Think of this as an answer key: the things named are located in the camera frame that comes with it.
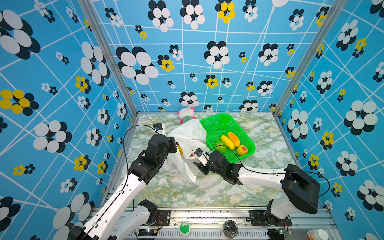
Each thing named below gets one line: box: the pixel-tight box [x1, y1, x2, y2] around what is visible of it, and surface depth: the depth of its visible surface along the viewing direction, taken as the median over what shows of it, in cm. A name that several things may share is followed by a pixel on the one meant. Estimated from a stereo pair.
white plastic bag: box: [167, 119, 210, 183], surface depth 78 cm
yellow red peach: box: [237, 145, 248, 156], surface depth 95 cm
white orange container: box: [307, 228, 329, 240], surface depth 65 cm
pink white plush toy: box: [176, 102, 200, 124], surface depth 117 cm
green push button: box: [179, 222, 190, 235], surface depth 64 cm
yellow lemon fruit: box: [220, 135, 235, 150], surface depth 98 cm
